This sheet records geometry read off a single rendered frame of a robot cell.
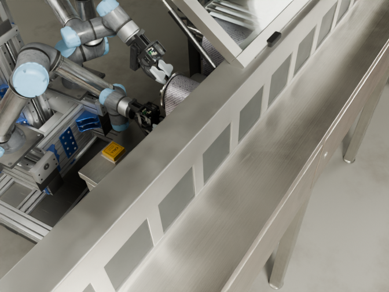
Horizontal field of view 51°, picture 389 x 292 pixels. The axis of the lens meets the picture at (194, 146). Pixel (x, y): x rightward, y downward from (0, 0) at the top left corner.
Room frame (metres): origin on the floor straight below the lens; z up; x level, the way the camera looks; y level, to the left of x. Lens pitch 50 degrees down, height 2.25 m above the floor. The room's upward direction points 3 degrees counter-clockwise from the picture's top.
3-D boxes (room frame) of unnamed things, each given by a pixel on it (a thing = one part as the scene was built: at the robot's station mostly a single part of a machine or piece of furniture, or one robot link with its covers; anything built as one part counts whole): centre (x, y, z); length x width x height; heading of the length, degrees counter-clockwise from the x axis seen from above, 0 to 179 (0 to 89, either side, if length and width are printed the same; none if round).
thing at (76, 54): (1.74, 0.61, 0.98); 0.13 x 0.12 x 0.14; 116
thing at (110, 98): (1.24, 0.32, 1.11); 0.11 x 0.08 x 0.09; 52
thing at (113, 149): (1.13, 0.35, 0.91); 0.07 x 0.07 x 0.02; 52
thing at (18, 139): (1.31, 0.87, 0.87); 0.15 x 0.15 x 0.10
